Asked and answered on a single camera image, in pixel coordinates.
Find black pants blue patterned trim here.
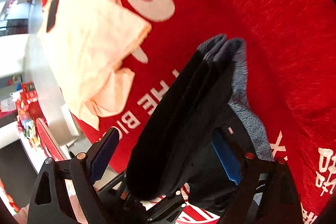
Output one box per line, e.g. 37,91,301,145
126,35,273,214

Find red decorations shelf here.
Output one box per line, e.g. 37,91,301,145
1,82,67,161

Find cream folded garment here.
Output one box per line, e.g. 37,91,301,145
38,0,151,129

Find red bedspread white characters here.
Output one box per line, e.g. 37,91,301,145
27,0,336,224

